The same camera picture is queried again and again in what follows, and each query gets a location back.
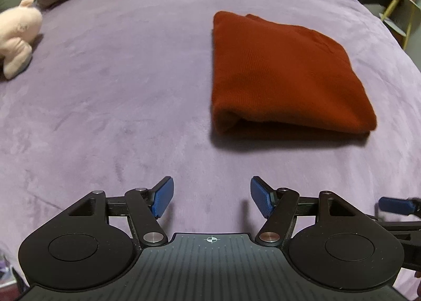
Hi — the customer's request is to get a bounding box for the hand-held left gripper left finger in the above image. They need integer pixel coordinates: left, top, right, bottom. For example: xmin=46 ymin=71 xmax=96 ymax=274
xmin=67 ymin=176 xmax=175 ymax=247

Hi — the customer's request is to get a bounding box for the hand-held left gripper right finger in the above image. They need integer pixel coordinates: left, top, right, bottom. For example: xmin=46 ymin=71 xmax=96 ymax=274
xmin=250 ymin=176 xmax=357 ymax=247

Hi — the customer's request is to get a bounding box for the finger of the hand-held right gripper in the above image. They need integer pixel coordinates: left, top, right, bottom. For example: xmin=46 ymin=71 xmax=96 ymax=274
xmin=375 ymin=217 xmax=421 ymax=273
xmin=378 ymin=197 xmax=421 ymax=216

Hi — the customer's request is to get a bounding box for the red knit sweater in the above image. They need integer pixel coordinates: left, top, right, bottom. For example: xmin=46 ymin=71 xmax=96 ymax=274
xmin=210 ymin=10 xmax=378 ymax=135

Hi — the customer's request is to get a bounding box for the purple bed sheet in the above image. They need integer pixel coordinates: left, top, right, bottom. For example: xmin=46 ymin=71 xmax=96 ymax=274
xmin=0 ymin=0 xmax=421 ymax=301

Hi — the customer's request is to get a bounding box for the pink plush toy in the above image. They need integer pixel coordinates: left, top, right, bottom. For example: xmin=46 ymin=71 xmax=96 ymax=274
xmin=0 ymin=0 xmax=44 ymax=80

